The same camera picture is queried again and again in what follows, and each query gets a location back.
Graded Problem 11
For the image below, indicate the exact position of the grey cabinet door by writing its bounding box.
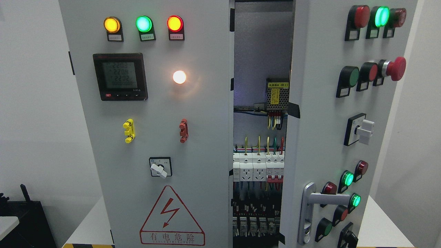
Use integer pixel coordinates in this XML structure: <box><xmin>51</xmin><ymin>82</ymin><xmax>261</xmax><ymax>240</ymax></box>
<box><xmin>59</xmin><ymin>0</ymin><xmax>233</xmax><ymax>248</ymax></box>
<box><xmin>279</xmin><ymin>0</ymin><xmax>418</xmax><ymax>248</ymax></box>

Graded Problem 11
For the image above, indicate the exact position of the red terminal connector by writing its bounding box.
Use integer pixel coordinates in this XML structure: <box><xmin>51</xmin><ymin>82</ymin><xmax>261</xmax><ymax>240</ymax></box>
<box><xmin>178</xmin><ymin>119</ymin><xmax>188</xmax><ymax>143</ymax></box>

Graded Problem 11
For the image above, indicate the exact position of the white glowing lamp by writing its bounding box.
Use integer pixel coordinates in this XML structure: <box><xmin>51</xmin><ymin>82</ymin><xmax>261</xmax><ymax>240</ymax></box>
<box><xmin>172</xmin><ymin>70</ymin><xmax>186</xmax><ymax>84</ymax></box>

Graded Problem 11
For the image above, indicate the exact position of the white socket breaker row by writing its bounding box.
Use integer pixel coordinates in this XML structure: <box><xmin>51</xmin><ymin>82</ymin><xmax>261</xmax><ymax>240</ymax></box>
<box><xmin>233</xmin><ymin>151</ymin><xmax>285</xmax><ymax>183</ymax></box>

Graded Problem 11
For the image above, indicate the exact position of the metal mesh power supply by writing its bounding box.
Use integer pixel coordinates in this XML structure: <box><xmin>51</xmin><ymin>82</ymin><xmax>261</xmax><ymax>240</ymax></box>
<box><xmin>266</xmin><ymin>77</ymin><xmax>289</xmax><ymax>111</ymax></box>

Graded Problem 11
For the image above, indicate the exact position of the yellow terminal connector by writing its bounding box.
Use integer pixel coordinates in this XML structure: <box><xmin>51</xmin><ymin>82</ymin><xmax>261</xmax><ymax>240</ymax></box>
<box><xmin>123</xmin><ymin>119</ymin><xmax>136</xmax><ymax>143</ymax></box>

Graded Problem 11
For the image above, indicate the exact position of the black relay terminal row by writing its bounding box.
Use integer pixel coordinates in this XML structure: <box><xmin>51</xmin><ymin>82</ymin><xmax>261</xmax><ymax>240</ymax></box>
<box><xmin>230</xmin><ymin>198</ymin><xmax>281</xmax><ymax>237</ymax></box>

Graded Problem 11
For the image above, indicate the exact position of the red indicator lamp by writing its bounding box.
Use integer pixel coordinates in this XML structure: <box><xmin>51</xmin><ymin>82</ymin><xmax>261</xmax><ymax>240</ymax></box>
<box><xmin>167</xmin><ymin>15</ymin><xmax>185</xmax><ymax>41</ymax></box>

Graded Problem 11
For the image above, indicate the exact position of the black digital power meter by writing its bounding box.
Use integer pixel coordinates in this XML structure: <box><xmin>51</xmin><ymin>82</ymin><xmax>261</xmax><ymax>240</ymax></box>
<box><xmin>93</xmin><ymin>52</ymin><xmax>148</xmax><ymax>101</ymax></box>

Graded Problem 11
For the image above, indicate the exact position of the green indicator lamp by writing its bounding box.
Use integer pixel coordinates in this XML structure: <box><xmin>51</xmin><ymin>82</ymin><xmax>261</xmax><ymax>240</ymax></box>
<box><xmin>136</xmin><ymin>15</ymin><xmax>156</xmax><ymax>41</ymax></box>

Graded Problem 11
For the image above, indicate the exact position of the yellow indicator lamp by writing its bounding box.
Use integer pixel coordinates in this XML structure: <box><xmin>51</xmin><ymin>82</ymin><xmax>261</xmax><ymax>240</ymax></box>
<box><xmin>103</xmin><ymin>16</ymin><xmax>124</xmax><ymax>42</ymax></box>

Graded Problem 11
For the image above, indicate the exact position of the red emergency stop button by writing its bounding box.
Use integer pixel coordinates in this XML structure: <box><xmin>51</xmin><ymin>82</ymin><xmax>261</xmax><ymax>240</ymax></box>
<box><xmin>373</xmin><ymin>56</ymin><xmax>407</xmax><ymax>86</ymax></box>

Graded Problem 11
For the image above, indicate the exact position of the black box at left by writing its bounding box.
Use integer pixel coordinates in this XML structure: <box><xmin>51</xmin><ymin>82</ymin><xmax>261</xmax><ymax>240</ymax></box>
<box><xmin>0</xmin><ymin>184</ymin><xmax>56</xmax><ymax>248</ymax></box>

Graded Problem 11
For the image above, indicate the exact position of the white rotary selector switch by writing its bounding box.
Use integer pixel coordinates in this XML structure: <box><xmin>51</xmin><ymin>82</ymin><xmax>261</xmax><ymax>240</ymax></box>
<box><xmin>148</xmin><ymin>157</ymin><xmax>172</xmax><ymax>178</ymax></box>

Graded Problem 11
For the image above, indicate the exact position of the silver door lever handle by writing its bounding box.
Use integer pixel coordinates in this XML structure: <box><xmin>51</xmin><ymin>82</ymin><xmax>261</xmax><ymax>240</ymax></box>
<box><xmin>297</xmin><ymin>182</ymin><xmax>355</xmax><ymax>246</ymax></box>

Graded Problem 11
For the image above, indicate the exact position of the right door rotary switch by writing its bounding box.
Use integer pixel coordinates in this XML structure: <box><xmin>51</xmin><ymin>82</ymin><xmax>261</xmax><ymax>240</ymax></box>
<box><xmin>343</xmin><ymin>113</ymin><xmax>375</xmax><ymax>146</ymax></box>

